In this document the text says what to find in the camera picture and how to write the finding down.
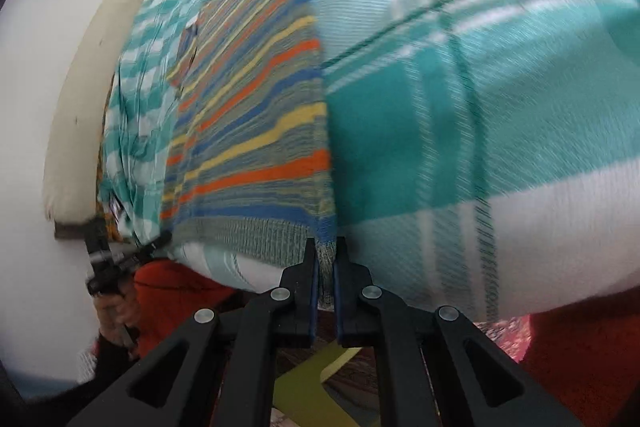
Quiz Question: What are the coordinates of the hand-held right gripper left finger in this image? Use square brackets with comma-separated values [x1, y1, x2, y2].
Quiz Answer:
[65, 238, 320, 427]

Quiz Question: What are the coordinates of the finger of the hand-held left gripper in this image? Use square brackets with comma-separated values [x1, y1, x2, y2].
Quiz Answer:
[118, 230, 174, 269]

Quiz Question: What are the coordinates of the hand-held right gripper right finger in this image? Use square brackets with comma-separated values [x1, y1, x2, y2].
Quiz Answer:
[333, 237, 587, 427]

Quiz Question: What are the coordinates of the multicolour striped small shirt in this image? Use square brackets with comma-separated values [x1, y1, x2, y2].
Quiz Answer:
[159, 0, 351, 313]

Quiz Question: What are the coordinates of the person's left hand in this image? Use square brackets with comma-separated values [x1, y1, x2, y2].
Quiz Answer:
[95, 278, 144, 351]

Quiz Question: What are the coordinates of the person's red clothing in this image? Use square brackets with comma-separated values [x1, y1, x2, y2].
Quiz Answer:
[131, 257, 640, 427]

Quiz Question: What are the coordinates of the cream padded board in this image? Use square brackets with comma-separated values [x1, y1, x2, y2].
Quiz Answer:
[42, 0, 154, 226]

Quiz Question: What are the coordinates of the pink patterned cloth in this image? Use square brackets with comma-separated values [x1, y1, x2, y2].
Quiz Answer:
[479, 314, 534, 364]

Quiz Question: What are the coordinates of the teal white plaid bedsheet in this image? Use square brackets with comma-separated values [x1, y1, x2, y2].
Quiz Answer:
[97, 0, 640, 324]

